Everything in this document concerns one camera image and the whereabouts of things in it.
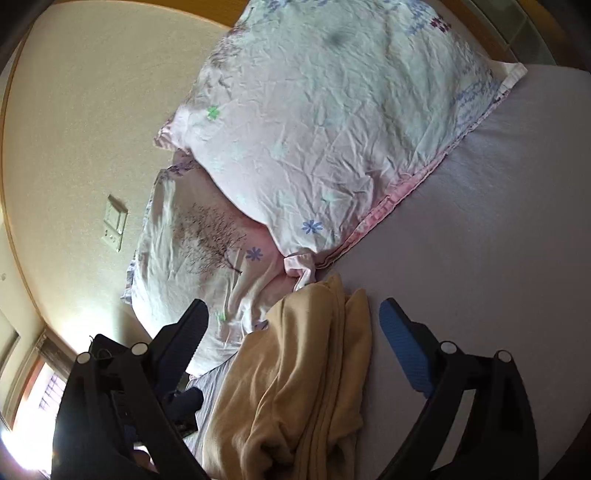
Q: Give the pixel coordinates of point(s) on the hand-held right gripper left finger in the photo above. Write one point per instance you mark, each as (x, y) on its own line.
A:
(181, 342)

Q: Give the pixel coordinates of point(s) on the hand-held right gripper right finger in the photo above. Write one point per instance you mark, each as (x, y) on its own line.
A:
(402, 344)

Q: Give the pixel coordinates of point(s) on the yellow cloth garment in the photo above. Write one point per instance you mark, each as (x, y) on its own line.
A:
(286, 369)

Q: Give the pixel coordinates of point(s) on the dark cloth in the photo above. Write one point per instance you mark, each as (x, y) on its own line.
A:
(187, 400)

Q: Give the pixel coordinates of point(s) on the tree print floral pillow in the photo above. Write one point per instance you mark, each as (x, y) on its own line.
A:
(194, 258)

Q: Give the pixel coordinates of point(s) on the bed with grey sheet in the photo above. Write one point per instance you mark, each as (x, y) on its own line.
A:
(485, 230)

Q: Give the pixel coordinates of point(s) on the window with curtain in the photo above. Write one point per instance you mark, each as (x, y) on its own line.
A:
(39, 392)

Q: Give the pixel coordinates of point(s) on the large floral pillow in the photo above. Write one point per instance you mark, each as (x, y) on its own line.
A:
(323, 129)

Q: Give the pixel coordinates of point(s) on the white wall switch plate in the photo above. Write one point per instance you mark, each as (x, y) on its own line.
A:
(114, 224)

